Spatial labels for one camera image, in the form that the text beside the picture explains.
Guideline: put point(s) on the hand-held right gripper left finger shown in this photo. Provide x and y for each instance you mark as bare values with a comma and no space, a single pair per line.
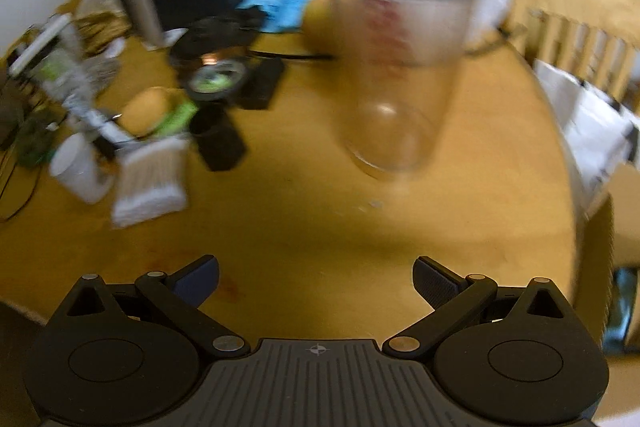
200,279

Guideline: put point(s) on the black kettle base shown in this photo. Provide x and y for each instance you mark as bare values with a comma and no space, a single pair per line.
210,39

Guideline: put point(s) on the green net bag of fruit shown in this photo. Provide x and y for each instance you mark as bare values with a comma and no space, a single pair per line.
35,142

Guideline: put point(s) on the white cup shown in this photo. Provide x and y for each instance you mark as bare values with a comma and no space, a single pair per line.
75,169

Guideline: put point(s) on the clear bag dark contents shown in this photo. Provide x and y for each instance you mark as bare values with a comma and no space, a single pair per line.
102,72

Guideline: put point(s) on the small black box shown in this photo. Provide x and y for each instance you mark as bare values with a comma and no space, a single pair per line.
262,84

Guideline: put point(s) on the yellow bread roll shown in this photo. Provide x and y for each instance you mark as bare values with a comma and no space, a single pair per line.
145,109

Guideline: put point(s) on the wooden desktop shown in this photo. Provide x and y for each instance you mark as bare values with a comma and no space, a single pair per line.
300,217

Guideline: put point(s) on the green tube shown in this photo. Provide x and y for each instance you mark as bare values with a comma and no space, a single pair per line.
175,119

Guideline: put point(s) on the white tub green label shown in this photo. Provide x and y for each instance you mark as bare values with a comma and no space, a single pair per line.
67,77

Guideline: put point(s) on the black tape roll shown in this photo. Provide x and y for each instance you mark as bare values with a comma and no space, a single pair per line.
235,88

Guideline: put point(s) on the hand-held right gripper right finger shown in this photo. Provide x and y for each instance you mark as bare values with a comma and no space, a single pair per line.
432,282

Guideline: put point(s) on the white flat box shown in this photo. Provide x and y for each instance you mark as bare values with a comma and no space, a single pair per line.
37,44

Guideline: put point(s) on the brown paper bag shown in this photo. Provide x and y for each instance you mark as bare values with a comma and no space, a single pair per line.
100,7

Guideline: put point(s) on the white paper bag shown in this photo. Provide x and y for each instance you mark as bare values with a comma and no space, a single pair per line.
590,117

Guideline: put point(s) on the cotton swab pack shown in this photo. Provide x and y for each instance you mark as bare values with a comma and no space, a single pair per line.
150,182

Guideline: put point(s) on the clear blender jar grey lid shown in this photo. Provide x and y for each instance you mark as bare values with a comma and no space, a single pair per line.
395,82

